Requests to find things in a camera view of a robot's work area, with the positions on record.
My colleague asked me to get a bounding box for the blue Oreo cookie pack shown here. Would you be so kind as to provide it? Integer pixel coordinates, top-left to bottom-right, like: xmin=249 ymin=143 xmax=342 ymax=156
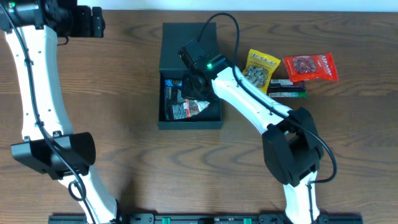
xmin=164 ymin=79 xmax=183 ymax=88

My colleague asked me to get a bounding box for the black gift box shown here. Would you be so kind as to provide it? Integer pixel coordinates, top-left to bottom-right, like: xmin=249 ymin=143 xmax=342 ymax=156
xmin=159 ymin=22 xmax=223 ymax=130

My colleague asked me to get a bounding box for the black transparent snack bag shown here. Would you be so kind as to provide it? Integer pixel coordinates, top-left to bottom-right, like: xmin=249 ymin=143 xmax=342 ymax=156
xmin=165 ymin=86 xmax=210 ymax=120

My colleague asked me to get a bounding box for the yellow sunflower seed bag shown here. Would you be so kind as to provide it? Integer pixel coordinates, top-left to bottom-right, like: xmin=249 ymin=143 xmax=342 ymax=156
xmin=243 ymin=49 xmax=280 ymax=93

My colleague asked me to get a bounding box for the red snack bag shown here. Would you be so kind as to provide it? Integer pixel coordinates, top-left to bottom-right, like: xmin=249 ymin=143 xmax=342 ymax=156
xmin=283 ymin=52 xmax=338 ymax=82

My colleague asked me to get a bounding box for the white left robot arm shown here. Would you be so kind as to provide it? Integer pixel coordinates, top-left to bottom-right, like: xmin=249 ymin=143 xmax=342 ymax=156
xmin=1 ymin=0 xmax=123 ymax=223

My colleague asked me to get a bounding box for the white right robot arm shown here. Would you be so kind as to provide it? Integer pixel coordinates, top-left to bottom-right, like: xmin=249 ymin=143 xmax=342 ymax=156
xmin=178 ymin=40 xmax=323 ymax=223

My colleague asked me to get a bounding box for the dark blue candy bar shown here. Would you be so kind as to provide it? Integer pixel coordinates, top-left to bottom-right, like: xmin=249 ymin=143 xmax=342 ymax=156
xmin=267 ymin=79 xmax=307 ymax=93

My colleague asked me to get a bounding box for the green and white candy bar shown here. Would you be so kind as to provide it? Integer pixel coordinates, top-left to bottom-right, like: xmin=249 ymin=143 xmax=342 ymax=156
xmin=268 ymin=91 xmax=308 ymax=98

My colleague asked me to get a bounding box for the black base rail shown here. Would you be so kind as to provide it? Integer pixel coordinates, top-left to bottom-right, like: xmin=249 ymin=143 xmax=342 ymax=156
xmin=48 ymin=212 xmax=364 ymax=224

